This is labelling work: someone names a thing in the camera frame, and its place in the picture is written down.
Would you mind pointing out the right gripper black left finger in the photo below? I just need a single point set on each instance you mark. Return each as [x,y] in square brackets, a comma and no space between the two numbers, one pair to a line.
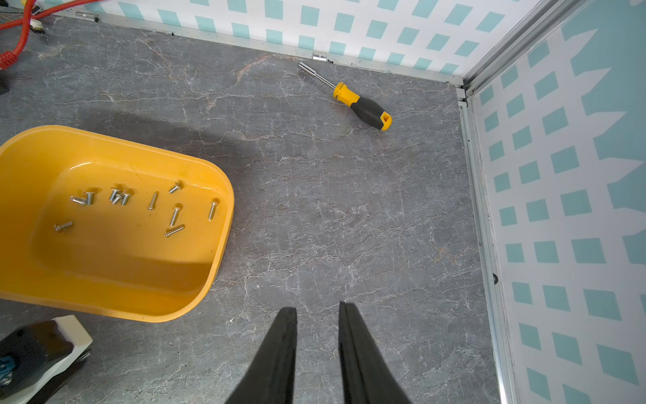
[270,376]

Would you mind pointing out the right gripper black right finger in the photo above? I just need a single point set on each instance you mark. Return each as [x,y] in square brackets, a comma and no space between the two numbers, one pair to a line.
[366,377]

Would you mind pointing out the yellow plastic storage box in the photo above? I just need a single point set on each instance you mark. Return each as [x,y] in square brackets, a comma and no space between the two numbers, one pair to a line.
[115,260]

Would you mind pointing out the yellow black screwdriver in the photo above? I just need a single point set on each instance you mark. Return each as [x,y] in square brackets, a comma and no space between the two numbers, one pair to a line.
[367,110]

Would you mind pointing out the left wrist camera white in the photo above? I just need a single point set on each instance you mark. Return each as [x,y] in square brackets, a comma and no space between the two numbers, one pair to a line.
[39,359]

